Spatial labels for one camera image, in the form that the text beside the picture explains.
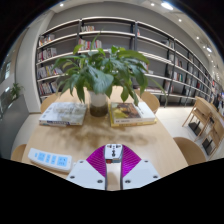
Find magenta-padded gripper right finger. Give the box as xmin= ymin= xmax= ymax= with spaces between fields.
xmin=120 ymin=145 xmax=162 ymax=191

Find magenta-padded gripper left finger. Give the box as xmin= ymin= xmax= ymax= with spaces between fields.
xmin=65 ymin=144 xmax=108 ymax=191

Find small white charger block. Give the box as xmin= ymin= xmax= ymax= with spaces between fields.
xmin=104 ymin=143 xmax=124 ymax=164

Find white power strip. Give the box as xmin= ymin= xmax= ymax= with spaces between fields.
xmin=27 ymin=147 xmax=73 ymax=173

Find rounded light wood chair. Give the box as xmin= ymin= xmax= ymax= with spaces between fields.
xmin=10 ymin=143 xmax=28 ymax=164
xmin=134 ymin=88 xmax=161 ymax=115
xmin=40 ymin=92 xmax=64 ymax=114
xmin=172 ymin=136 xmax=208 ymax=166

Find yellow cover book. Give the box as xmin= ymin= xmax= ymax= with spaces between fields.
xmin=109 ymin=101 xmax=158 ymax=128

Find white cover book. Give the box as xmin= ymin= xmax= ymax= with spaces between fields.
xmin=38 ymin=101 xmax=88 ymax=127

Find green potted plant white pot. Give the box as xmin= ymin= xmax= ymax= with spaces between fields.
xmin=51 ymin=32 xmax=168 ymax=118

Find small distant potted plant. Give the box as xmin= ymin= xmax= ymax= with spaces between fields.
xmin=9 ymin=82 xmax=25 ymax=102

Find grey bookshelf unit with books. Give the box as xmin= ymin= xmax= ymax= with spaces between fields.
xmin=34 ymin=16 xmax=222 ymax=108

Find round ceiling lights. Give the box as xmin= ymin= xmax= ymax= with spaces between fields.
xmin=58 ymin=1 xmax=214 ymax=54

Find wooden frame chair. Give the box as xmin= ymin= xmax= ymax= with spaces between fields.
xmin=181 ymin=96 xmax=215 ymax=135
xmin=200 ymin=114 xmax=224 ymax=158

